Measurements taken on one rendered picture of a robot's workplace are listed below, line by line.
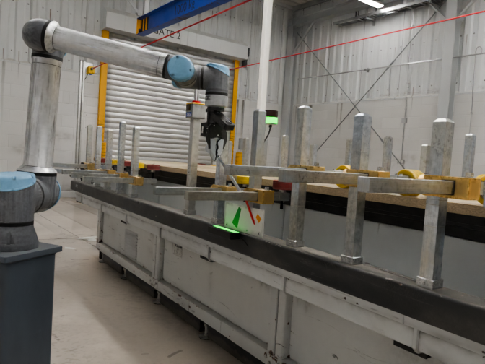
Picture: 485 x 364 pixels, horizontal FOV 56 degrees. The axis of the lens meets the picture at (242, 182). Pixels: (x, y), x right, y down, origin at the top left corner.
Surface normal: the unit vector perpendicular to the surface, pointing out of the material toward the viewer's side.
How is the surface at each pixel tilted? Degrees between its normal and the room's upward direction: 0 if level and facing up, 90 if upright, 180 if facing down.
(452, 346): 90
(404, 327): 90
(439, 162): 90
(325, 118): 90
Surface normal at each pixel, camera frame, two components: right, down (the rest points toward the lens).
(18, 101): 0.60, 0.08
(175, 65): 0.07, 0.07
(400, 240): -0.83, -0.03
